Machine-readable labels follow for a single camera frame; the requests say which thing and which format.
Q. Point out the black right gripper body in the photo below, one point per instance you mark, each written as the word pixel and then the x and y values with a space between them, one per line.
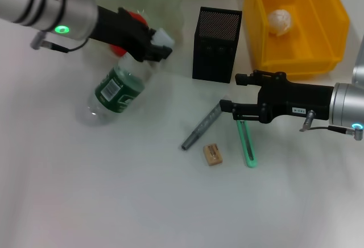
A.
pixel 301 98

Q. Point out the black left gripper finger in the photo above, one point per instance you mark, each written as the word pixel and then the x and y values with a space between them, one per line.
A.
pixel 149 32
pixel 159 53

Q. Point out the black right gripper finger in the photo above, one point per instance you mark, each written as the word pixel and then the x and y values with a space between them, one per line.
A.
pixel 241 79
pixel 226 105

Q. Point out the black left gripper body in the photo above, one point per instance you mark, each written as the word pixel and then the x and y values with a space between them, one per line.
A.
pixel 119 32

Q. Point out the red-orange fruit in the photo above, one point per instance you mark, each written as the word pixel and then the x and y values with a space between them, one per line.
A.
pixel 138 19

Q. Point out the clear bottle with green label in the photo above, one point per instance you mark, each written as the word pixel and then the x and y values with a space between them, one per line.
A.
pixel 116 88

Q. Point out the white paper ball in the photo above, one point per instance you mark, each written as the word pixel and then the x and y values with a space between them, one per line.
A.
pixel 280 22

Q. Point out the pale green glass fruit bowl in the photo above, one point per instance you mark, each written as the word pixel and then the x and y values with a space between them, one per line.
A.
pixel 165 3

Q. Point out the grey pen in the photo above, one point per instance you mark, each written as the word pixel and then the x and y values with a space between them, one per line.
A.
pixel 199 130

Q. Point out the black mesh pen holder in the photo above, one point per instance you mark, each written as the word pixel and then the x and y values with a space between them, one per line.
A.
pixel 214 51

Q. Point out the beige eraser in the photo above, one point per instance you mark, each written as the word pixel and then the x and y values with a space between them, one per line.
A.
pixel 213 155

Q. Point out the mint green utility knife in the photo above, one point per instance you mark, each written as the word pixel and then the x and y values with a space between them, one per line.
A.
pixel 250 154

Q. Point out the yellow plastic bin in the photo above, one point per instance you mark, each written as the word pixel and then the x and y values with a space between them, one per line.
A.
pixel 312 40

